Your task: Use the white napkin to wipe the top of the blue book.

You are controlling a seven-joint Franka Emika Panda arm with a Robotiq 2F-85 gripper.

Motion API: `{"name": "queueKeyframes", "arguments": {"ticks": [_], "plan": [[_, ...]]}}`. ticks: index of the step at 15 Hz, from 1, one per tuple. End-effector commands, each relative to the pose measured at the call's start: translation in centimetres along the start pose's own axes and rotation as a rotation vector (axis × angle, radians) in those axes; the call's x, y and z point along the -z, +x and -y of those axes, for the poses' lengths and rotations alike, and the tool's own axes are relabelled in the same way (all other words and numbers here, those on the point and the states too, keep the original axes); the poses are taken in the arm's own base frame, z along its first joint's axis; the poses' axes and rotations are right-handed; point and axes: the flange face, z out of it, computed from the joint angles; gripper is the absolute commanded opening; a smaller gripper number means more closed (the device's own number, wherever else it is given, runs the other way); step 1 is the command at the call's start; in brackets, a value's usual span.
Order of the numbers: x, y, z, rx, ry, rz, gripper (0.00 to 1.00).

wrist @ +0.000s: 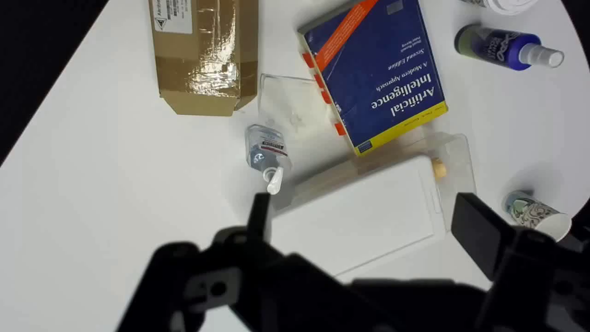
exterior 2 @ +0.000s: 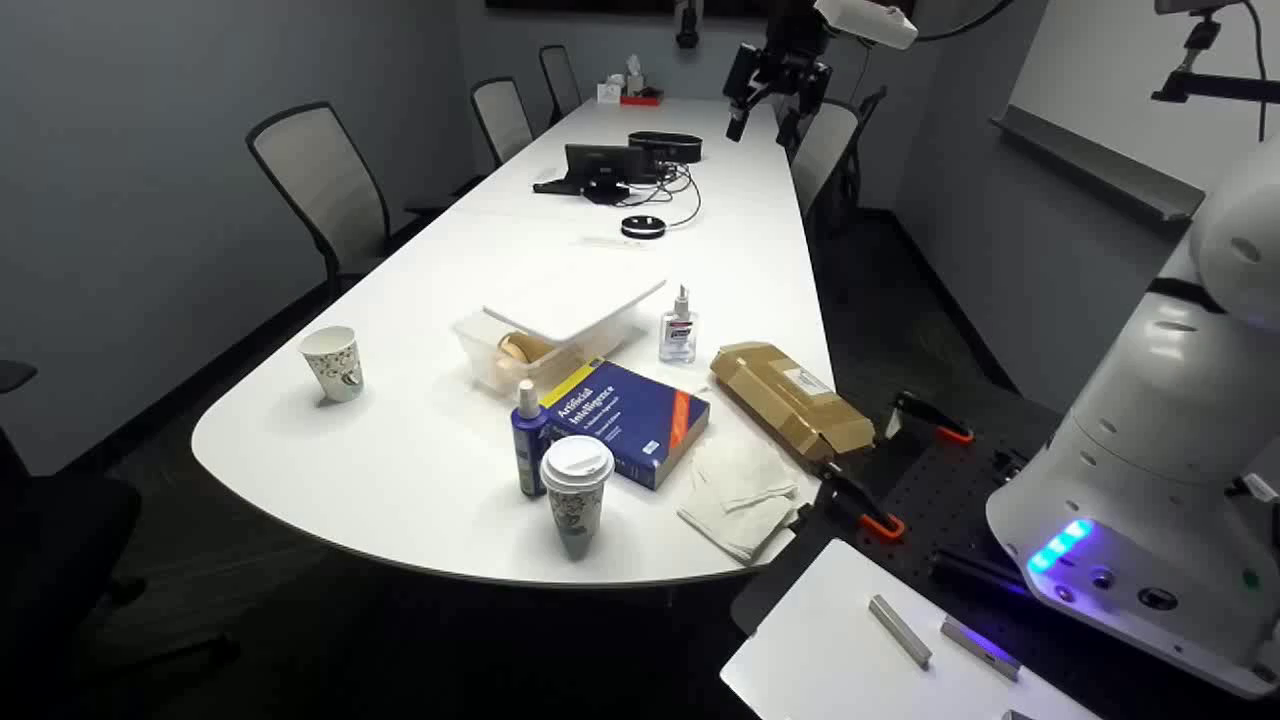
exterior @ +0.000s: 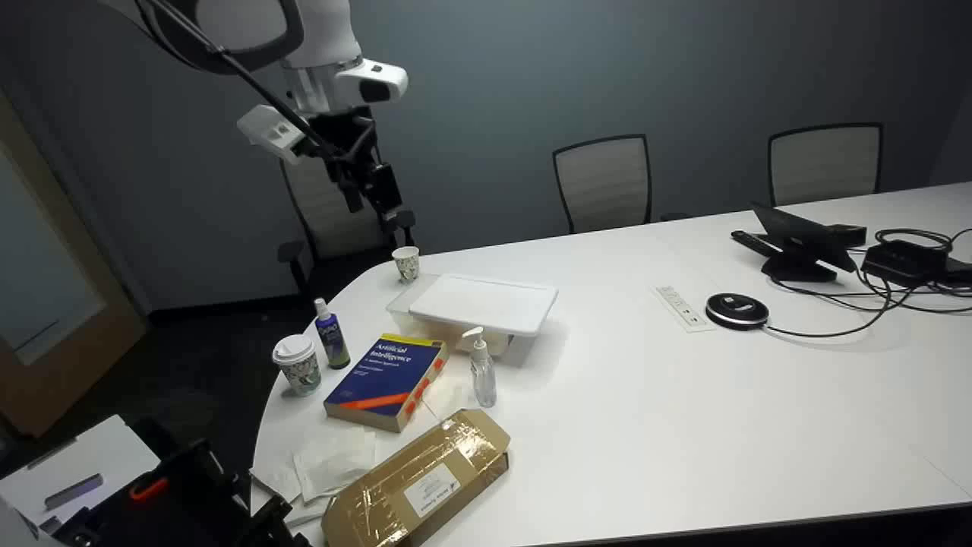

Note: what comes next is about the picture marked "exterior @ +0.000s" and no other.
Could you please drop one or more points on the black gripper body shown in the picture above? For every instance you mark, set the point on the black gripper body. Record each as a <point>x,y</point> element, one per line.
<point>349,142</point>

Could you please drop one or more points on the open patterned paper cup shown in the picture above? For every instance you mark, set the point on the open patterned paper cup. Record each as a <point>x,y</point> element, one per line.
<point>405,262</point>

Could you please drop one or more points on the blue spray bottle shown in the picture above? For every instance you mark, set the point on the blue spray bottle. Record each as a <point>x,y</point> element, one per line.
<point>328,337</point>

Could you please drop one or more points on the clear container with white lid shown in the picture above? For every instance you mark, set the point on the clear container with white lid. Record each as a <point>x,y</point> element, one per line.
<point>482,305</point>

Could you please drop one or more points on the paper cup with white lid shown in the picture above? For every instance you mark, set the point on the paper cup with white lid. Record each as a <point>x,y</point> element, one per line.
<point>300,362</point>

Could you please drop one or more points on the blue box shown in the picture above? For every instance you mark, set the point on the blue box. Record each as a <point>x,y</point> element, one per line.
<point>385,379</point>

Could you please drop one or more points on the clear hand sanitizer bottle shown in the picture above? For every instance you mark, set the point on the clear hand sanitizer bottle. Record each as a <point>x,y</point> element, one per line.
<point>482,370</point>

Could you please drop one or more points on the brown cardboard box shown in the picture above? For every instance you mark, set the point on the brown cardboard box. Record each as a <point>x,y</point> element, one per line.
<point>419,482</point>

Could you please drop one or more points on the white remote control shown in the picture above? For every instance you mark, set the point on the white remote control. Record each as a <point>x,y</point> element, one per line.
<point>682,307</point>

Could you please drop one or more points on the wooden door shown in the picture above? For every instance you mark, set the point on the wooden door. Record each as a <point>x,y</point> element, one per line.
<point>61,367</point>

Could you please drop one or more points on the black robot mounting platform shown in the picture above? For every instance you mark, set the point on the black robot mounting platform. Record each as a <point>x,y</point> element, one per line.
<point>201,506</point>

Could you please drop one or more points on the black orange clamp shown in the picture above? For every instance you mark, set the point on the black orange clamp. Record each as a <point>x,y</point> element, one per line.
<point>149,490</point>

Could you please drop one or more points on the round black speakerphone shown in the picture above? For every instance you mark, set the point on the round black speakerphone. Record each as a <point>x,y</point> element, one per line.
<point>737,307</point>

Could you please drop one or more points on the white board sheet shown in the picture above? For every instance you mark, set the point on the white board sheet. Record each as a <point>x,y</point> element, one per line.
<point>93,456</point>

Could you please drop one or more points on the grey marker bar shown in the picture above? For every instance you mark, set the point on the grey marker bar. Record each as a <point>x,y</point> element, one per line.
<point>75,490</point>

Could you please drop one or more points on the black conference tablet stand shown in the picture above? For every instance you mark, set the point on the black conference tablet stand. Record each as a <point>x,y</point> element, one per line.
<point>800,244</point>

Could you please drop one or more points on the black power box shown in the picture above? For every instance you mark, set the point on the black power box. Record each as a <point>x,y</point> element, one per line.
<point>906,262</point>

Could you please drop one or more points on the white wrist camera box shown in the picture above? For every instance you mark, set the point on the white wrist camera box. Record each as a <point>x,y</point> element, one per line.
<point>268,131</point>

